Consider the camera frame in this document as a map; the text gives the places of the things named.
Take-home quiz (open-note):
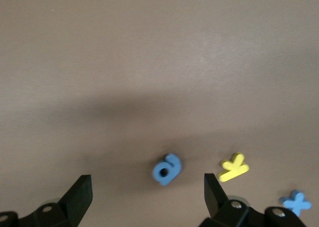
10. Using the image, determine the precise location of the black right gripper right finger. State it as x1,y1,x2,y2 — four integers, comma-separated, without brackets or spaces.
199,173,307,227

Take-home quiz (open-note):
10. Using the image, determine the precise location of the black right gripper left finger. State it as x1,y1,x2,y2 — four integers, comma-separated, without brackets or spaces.
0,174,94,227

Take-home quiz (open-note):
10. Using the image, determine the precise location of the blue foam letter a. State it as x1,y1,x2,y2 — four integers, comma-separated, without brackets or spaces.
152,153,183,187

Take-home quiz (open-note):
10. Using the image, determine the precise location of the blue foam letter x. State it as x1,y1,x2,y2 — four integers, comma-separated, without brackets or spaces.
278,189,313,218

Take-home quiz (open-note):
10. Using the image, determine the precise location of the yellow foam letter k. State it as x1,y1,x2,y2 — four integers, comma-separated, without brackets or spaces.
216,152,250,184

